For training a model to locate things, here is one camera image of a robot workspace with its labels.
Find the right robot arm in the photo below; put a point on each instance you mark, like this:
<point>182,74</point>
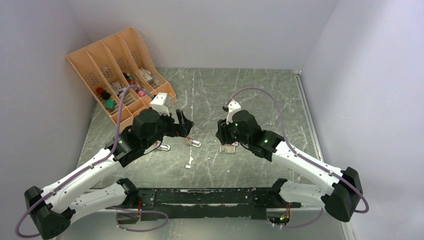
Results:
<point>337,191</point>

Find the black round stamp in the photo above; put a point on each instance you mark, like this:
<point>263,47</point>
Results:
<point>105,95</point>

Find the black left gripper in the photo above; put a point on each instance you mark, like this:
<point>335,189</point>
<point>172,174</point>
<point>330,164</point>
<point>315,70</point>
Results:
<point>182,129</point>

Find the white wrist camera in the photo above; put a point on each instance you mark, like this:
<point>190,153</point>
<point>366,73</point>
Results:
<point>160,103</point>
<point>231,108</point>

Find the red round stamp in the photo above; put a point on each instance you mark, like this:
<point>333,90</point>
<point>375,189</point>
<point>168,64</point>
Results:
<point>99,90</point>

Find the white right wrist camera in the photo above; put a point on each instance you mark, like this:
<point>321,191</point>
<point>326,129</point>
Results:
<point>231,108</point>

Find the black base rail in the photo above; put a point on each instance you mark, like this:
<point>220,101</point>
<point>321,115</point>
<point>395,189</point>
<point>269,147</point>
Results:
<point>199,203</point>

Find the cardboard staple tray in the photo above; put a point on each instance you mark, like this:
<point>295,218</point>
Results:
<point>227,149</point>

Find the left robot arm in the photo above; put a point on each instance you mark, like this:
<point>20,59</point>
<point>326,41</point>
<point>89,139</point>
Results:
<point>55,207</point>

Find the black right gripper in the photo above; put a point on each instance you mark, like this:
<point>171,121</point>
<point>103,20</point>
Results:
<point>222,132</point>

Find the green stamp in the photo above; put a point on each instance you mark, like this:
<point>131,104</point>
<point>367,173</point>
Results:
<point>110,105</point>

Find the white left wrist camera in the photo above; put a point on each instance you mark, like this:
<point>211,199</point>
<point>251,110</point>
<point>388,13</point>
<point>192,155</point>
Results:
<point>160,103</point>

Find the peach plastic file organizer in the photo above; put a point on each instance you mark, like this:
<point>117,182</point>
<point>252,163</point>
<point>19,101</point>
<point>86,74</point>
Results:
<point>104,62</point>

